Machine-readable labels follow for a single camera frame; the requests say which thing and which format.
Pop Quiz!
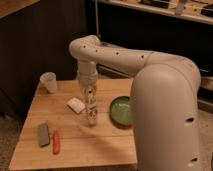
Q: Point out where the metal shelf rack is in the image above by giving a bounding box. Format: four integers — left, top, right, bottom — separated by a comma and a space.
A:
97, 2, 213, 113

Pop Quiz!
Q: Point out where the grey rectangular block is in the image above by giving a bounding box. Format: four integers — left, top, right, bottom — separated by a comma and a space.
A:
38, 123, 50, 147

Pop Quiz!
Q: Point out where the wooden table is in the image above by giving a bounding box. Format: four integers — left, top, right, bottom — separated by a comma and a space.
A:
9, 79, 136, 171

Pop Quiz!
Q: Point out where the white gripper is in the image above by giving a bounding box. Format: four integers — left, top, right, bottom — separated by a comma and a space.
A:
77, 72, 98, 103

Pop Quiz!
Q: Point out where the clear plastic bottle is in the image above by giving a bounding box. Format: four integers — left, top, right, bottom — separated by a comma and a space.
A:
85, 86, 98, 126

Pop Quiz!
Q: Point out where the green bowl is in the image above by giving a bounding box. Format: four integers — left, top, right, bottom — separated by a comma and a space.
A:
109, 96, 132, 127

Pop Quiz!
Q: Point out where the translucent plastic cup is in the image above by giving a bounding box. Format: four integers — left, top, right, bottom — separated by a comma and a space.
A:
40, 72, 57, 93

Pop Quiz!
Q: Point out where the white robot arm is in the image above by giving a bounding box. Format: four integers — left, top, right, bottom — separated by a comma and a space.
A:
69, 35, 202, 171

